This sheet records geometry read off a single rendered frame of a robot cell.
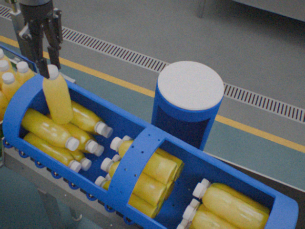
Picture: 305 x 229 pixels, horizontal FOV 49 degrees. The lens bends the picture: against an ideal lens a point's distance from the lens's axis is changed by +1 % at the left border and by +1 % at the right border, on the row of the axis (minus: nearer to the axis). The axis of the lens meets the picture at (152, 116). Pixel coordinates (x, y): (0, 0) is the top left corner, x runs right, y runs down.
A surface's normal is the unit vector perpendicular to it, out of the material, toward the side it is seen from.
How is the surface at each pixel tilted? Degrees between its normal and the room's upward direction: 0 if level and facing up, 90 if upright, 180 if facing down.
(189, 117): 90
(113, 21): 0
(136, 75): 0
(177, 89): 0
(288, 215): 11
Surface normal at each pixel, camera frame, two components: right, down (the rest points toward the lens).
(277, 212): 0.16, -0.71
